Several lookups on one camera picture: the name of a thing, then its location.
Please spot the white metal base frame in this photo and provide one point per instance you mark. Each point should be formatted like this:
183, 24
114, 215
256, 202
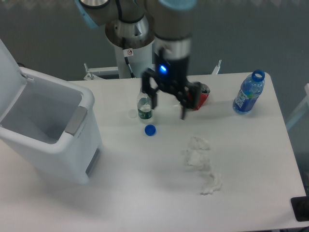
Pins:
101, 73

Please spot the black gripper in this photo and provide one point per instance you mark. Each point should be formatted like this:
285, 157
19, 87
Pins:
170, 77

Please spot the blue bottle cap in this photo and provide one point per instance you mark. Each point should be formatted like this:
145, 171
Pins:
150, 130

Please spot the white frame at right edge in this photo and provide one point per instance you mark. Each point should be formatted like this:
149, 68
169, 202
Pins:
299, 111

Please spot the middle crumpled white tissue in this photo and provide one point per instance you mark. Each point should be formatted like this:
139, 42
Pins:
197, 158

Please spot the crumpled white tissue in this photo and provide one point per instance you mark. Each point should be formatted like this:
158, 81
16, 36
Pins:
211, 181
197, 158
199, 143

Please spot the clear bottle with green label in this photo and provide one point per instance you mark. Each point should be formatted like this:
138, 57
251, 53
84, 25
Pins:
144, 106

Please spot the blue drink bottle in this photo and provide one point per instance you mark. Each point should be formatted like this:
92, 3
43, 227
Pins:
250, 90

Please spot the crushed red soda can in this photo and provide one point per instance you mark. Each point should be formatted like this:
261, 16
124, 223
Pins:
205, 91

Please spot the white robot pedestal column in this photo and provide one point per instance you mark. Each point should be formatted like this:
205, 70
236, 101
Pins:
133, 46

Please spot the black device at table corner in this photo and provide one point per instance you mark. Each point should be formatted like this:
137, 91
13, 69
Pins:
300, 207

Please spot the lower crumpled white tissue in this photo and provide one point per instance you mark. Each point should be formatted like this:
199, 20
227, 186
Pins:
211, 181

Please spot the upper crumpled white tissue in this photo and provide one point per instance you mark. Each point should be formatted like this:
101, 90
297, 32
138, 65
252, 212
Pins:
199, 143

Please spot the white trash can with lid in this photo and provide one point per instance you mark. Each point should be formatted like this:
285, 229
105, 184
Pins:
48, 121

